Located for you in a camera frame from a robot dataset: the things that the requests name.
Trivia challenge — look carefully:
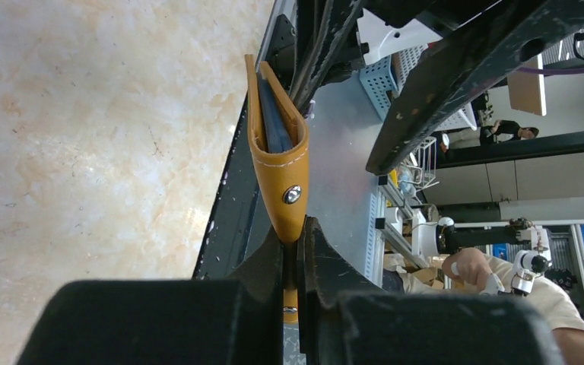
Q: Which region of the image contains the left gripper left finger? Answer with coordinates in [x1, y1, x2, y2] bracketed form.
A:
[17, 230, 283, 364]

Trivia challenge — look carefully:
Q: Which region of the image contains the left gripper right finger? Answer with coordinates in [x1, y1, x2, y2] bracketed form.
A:
[297, 217, 564, 364]

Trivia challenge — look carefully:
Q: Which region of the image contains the orange leather card holder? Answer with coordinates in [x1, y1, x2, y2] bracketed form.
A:
[244, 54, 309, 324]

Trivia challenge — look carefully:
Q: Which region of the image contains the person in beige shirt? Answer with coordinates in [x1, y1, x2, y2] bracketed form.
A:
[382, 246, 584, 365]

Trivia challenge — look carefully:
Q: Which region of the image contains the white perforated cable tray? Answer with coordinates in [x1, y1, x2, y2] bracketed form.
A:
[359, 44, 478, 132]

